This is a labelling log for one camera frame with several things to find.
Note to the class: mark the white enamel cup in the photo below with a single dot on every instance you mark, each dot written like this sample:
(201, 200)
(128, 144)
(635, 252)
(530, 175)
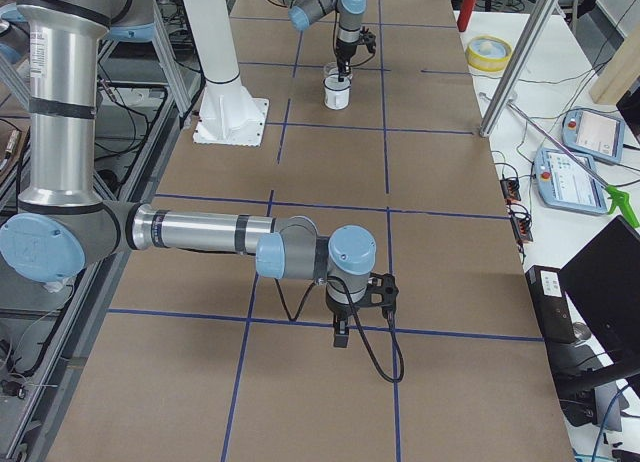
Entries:
(337, 93)

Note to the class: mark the clear plastic funnel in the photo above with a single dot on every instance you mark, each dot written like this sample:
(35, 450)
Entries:
(330, 74)

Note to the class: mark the red cylinder tube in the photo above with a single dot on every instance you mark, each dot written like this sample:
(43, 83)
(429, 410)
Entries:
(465, 12)

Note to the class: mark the orange black adapter upper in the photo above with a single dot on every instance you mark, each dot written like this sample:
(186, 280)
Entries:
(511, 189)

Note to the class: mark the orange black adapter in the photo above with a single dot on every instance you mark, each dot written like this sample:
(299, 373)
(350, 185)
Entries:
(511, 189)
(521, 225)

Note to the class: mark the orange black adapter lower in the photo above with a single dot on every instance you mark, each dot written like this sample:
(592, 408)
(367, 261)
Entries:
(521, 225)

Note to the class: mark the black desktop computer box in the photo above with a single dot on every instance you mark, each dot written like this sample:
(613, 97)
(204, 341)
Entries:
(550, 304)

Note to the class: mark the near teach pendant tablet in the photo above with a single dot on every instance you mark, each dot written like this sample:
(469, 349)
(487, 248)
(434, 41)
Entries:
(563, 184)

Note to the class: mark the teach pendant tablet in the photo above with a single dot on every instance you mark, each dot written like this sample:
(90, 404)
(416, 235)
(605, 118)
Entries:
(563, 184)
(594, 133)

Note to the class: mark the far teach pendant tablet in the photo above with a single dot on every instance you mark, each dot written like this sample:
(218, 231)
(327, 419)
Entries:
(594, 133)

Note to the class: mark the black computer monitor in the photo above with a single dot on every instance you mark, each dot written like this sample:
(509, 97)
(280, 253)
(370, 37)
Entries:
(602, 281)

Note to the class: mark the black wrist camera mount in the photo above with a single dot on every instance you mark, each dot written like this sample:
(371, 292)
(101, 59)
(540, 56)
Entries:
(382, 292)

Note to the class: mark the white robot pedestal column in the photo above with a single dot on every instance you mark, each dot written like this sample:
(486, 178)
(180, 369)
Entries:
(228, 114)

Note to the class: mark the aluminium frame post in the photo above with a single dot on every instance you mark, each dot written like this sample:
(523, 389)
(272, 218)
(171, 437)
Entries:
(531, 33)

